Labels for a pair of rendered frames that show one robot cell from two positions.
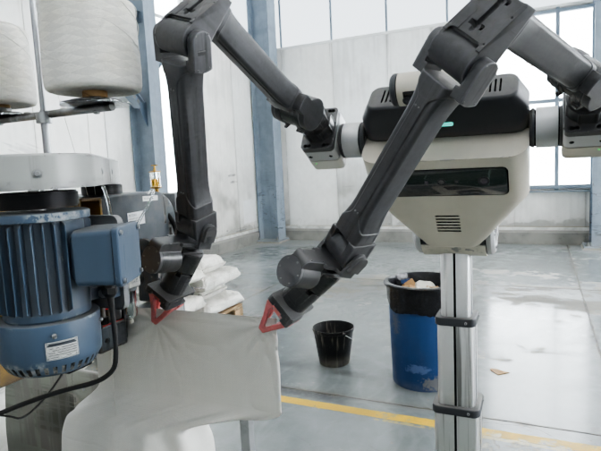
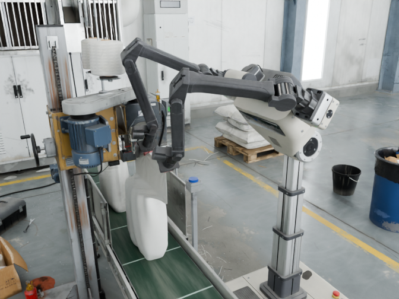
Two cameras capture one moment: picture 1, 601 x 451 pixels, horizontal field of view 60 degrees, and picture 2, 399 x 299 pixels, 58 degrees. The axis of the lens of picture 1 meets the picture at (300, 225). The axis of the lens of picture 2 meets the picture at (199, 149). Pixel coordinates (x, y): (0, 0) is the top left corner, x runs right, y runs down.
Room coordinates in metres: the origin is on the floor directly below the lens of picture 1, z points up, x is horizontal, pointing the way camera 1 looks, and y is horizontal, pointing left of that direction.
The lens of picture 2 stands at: (-0.22, -1.08, 1.78)
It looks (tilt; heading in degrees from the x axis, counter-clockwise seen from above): 20 degrees down; 37
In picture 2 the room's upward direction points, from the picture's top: 1 degrees counter-clockwise
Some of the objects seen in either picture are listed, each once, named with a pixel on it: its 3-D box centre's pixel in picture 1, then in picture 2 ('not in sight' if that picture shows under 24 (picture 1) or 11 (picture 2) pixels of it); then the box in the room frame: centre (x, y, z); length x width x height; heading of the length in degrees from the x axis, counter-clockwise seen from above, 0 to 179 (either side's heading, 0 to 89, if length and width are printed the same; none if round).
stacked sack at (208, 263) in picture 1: (184, 263); not in sight; (4.65, 1.07, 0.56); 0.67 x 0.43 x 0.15; 65
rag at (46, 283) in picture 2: not in sight; (41, 284); (0.76, 1.09, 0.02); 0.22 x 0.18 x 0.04; 65
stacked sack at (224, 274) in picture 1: (204, 277); not in sight; (4.54, 0.88, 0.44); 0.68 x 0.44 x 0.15; 155
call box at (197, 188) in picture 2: not in sight; (193, 184); (1.37, 0.18, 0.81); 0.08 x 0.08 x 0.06; 65
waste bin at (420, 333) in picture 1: (423, 329); (398, 189); (3.16, -0.74, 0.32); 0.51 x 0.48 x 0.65; 155
